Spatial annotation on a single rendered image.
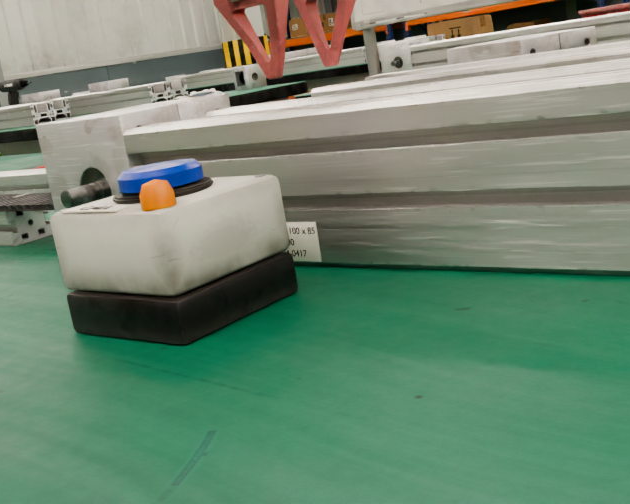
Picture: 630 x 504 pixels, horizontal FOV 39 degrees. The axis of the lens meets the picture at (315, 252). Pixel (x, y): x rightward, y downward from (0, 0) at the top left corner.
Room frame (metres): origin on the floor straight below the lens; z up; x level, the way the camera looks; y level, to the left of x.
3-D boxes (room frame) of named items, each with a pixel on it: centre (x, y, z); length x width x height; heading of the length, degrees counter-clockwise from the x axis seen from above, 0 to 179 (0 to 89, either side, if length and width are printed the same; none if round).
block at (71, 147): (0.62, 0.12, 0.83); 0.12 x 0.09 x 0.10; 140
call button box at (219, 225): (0.43, 0.06, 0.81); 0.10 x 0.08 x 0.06; 140
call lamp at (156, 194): (0.38, 0.06, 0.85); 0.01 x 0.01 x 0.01
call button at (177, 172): (0.42, 0.07, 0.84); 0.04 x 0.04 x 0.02
